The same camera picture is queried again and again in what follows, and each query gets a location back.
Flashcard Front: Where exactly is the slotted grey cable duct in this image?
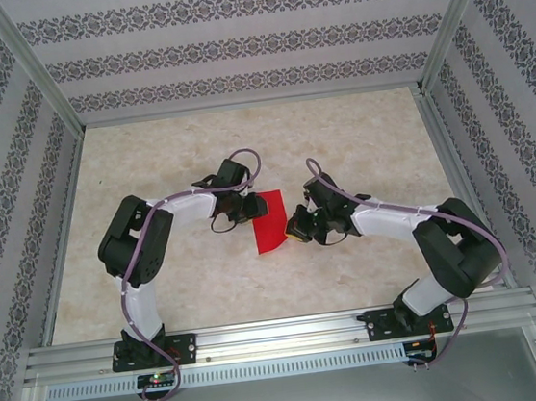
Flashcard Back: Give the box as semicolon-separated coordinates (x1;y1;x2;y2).
44;342;408;401

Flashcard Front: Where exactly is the aluminium mounting rail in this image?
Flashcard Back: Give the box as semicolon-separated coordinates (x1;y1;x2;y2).
20;289;536;387

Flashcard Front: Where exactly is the circuit board with green light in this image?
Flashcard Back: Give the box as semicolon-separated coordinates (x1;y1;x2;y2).
136;370;180;389

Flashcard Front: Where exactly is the aluminium table side rail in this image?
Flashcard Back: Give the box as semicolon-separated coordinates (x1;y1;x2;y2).
412;77;519;298
18;132;109;348

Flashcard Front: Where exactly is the small black circuit board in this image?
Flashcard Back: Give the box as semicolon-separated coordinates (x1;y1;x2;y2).
406;338;437;364

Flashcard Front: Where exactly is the thin black left gripper cable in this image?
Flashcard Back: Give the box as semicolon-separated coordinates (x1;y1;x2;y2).
209;213;237;235

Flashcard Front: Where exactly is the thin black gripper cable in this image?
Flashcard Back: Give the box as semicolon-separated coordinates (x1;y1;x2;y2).
315;227;351;248
209;213;237;235

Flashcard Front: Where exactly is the thin black right gripper cable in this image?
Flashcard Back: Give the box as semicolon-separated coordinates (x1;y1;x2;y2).
315;227;351;248

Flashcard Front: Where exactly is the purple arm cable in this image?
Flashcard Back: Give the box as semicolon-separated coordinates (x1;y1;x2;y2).
104;146;289;401
304;136;521;383

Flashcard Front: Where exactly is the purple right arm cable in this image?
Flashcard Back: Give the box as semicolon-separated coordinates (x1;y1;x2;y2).
304;136;521;383

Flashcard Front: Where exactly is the aluminium frame cross beam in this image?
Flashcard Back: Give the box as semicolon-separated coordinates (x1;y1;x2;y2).
79;78;426;132

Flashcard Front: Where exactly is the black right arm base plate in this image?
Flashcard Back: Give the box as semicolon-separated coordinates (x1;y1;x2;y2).
365;300;456;344

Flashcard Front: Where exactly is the red cloth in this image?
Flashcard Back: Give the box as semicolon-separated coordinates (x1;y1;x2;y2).
249;188;291;256

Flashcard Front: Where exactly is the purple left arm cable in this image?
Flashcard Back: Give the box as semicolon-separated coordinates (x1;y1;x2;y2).
104;146;289;401

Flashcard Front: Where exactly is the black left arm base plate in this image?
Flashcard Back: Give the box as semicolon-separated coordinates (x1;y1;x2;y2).
109;332;200;374

